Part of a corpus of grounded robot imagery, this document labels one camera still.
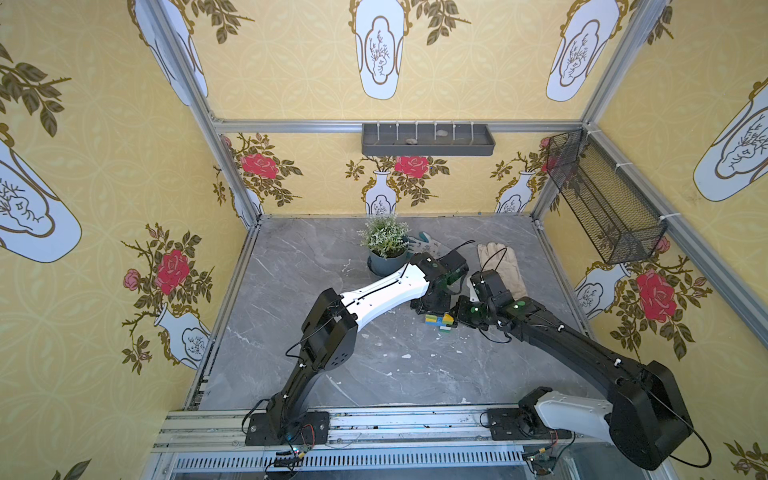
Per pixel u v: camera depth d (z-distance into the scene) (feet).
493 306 2.10
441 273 2.00
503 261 3.49
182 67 2.56
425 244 3.62
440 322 2.81
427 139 3.04
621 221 2.73
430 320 2.82
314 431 2.36
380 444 2.36
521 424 2.23
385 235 2.97
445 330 2.90
